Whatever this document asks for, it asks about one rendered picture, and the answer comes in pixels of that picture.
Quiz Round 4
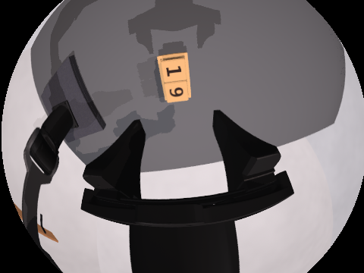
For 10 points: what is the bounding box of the tan rectangular tray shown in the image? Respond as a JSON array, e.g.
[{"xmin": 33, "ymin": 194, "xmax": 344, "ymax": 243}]
[{"xmin": 157, "ymin": 52, "xmax": 191, "ymax": 100}]

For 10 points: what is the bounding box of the tan cube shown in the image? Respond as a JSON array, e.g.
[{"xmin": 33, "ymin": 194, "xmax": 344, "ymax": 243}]
[
  {"xmin": 164, "ymin": 80, "xmax": 188, "ymax": 102},
  {"xmin": 161, "ymin": 56, "xmax": 187, "ymax": 83}
]

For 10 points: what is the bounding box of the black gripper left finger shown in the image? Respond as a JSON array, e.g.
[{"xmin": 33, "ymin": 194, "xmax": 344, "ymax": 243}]
[{"xmin": 83, "ymin": 119, "xmax": 146, "ymax": 202}]

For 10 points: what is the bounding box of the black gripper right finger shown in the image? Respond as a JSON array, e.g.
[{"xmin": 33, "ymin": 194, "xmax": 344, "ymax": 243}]
[{"xmin": 212, "ymin": 110, "xmax": 281, "ymax": 193}]

